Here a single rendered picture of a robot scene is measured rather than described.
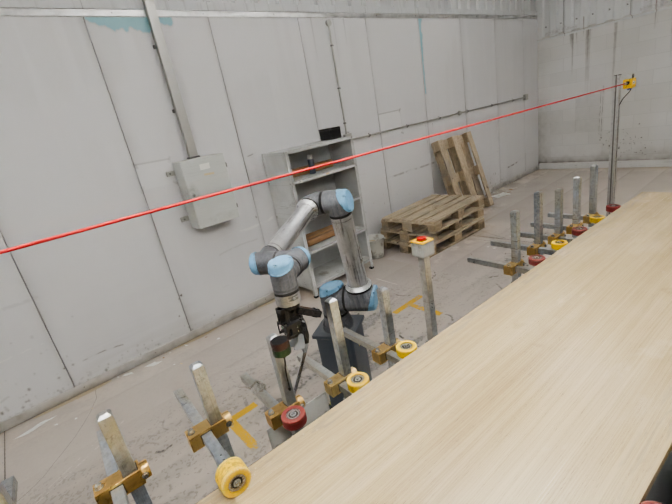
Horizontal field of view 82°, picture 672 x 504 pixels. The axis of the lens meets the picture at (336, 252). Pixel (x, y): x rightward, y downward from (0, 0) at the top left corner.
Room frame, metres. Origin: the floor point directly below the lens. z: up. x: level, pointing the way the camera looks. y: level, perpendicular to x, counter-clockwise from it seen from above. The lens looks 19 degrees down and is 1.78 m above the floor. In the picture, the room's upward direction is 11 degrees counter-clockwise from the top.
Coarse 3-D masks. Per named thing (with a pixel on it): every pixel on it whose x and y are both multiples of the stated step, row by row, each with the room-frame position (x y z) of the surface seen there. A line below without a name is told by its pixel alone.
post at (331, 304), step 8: (328, 304) 1.27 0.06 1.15; (336, 304) 1.27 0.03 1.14; (328, 312) 1.27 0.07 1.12; (336, 312) 1.27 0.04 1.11; (328, 320) 1.28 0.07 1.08; (336, 320) 1.27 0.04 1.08; (336, 328) 1.26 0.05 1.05; (336, 336) 1.26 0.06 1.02; (336, 344) 1.27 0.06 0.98; (344, 344) 1.27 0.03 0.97; (336, 352) 1.28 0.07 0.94; (344, 352) 1.27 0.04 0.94; (344, 360) 1.27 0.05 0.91; (344, 368) 1.26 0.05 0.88; (344, 376) 1.26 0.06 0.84
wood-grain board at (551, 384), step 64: (576, 256) 1.79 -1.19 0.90; (640, 256) 1.66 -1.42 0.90; (512, 320) 1.33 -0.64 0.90; (576, 320) 1.25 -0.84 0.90; (640, 320) 1.18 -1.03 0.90; (384, 384) 1.10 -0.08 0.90; (448, 384) 1.04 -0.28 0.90; (512, 384) 0.99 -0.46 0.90; (576, 384) 0.94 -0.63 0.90; (640, 384) 0.89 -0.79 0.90; (320, 448) 0.88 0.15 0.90; (384, 448) 0.84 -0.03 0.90; (448, 448) 0.80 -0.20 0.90; (512, 448) 0.76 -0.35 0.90; (576, 448) 0.73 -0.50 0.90; (640, 448) 0.69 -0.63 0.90
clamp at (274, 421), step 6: (300, 396) 1.16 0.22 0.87; (282, 402) 1.14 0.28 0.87; (294, 402) 1.13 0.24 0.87; (300, 402) 1.14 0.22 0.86; (276, 408) 1.12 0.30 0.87; (282, 408) 1.11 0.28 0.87; (276, 414) 1.09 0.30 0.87; (270, 420) 1.08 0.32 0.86; (276, 420) 1.08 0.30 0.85; (270, 426) 1.09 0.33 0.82; (276, 426) 1.08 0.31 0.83
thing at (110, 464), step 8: (96, 432) 1.06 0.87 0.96; (104, 440) 1.01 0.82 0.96; (104, 448) 0.97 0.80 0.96; (104, 456) 0.94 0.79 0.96; (112, 456) 0.93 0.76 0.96; (104, 464) 0.91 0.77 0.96; (112, 464) 0.90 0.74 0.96; (112, 472) 0.87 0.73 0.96; (120, 488) 0.81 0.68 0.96; (112, 496) 0.79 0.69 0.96; (120, 496) 0.79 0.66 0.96
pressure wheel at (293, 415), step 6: (288, 408) 1.06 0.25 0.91; (294, 408) 1.06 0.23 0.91; (300, 408) 1.05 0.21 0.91; (282, 414) 1.04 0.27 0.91; (288, 414) 1.04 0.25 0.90; (294, 414) 1.03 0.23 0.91; (300, 414) 1.02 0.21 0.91; (282, 420) 1.01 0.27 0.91; (288, 420) 1.01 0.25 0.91; (294, 420) 1.00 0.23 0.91; (300, 420) 1.00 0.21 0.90; (306, 420) 1.02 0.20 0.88; (288, 426) 1.00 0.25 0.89; (294, 426) 0.99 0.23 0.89; (300, 426) 1.00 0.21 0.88
